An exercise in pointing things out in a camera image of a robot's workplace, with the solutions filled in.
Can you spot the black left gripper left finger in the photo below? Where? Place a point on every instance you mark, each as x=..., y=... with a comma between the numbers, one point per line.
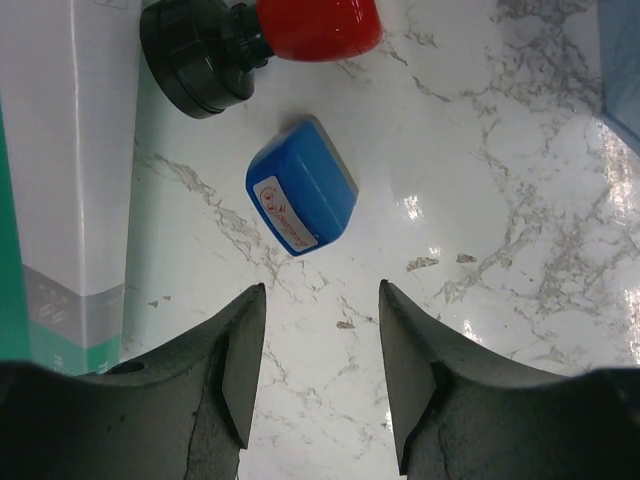
x=180, y=411

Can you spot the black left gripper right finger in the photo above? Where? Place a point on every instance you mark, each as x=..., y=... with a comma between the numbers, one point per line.
x=461, y=411

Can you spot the blue rectangular stamp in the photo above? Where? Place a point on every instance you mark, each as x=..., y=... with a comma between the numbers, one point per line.
x=302, y=188

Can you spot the red black round stamp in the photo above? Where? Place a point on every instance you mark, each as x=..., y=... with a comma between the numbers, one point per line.
x=203, y=54

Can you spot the green white box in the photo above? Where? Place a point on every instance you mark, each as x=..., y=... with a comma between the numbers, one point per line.
x=69, y=81

